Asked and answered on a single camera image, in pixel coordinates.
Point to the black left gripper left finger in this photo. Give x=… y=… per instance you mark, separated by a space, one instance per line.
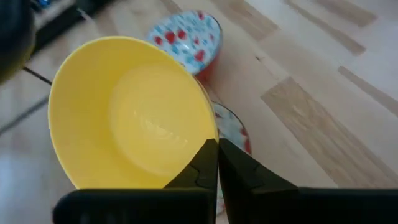
x=140 y=205

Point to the yellow plastic mini bowl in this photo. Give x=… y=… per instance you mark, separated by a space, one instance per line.
x=124 y=118

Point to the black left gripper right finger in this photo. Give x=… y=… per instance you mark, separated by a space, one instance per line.
x=280 y=205

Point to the red bowl with floral inside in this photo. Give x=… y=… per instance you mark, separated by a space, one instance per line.
x=233 y=127
x=186 y=40

